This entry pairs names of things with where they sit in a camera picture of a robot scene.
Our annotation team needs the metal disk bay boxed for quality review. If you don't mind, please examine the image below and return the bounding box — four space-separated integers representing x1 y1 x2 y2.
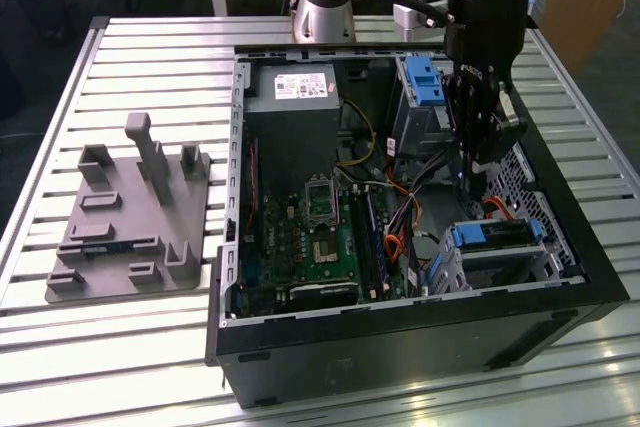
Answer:
429 216 586 296

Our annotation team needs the thin red wire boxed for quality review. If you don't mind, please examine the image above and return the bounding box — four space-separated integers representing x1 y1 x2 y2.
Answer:
248 138 261 228

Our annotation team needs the grey parts rack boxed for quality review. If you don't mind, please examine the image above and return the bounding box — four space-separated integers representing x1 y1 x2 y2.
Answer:
44 111 215 306

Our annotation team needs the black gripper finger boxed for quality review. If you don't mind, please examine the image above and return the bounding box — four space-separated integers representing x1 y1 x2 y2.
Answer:
442 74 506 207
498 82 530 161

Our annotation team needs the blue drive bay latch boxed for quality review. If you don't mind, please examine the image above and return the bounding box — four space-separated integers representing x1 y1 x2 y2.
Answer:
405 55 446 106

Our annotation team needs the hard disk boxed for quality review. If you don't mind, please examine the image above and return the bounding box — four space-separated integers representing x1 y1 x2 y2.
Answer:
449 218 545 252

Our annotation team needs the green motherboard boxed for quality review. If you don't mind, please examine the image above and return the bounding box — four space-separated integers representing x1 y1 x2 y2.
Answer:
238 166 401 309

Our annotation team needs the orange black wire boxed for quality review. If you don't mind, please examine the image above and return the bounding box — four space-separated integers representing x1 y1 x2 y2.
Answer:
399 180 425 231

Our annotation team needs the metal optical drive bay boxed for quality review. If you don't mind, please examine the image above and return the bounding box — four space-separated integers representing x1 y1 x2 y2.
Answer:
392 54 459 158

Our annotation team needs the grey power supply unit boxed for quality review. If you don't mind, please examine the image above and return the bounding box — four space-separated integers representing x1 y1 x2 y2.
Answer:
243 63 345 183

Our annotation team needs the metal socket cover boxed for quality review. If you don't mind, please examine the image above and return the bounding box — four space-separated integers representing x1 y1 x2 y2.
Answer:
303 172 340 232

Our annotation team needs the red orange yellow power wire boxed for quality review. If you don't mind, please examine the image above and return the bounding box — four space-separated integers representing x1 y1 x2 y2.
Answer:
383 194 517 268

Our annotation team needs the CPU socket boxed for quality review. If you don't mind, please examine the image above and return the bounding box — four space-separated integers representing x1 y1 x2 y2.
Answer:
310 235 340 267

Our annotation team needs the white grey thin wire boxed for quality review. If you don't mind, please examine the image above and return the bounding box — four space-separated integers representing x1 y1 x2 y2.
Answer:
337 177 415 194

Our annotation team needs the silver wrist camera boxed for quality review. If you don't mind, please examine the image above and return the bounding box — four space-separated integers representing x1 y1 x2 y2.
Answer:
392 3 450 42

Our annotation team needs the wooden cabinet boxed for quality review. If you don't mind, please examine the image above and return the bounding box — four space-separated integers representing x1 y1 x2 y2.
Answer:
529 0 640 76

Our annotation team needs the black graphics card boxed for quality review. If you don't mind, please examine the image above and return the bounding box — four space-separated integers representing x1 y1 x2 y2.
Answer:
287 278 361 307

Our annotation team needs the black cable bundle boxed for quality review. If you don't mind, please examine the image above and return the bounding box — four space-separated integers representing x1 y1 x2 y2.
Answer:
387 136 466 248

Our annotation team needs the black PC case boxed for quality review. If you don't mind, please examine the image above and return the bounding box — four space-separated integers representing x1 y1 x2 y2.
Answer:
204 41 631 411

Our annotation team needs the yellow black wire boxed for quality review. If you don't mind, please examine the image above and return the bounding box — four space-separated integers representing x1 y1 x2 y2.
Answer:
334 98 379 168

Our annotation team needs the RAM stick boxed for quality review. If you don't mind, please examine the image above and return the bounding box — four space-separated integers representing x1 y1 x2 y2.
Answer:
82 241 135 256

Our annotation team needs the grey round plastic part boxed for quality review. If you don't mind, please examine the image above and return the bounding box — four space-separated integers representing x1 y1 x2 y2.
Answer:
412 231 445 273

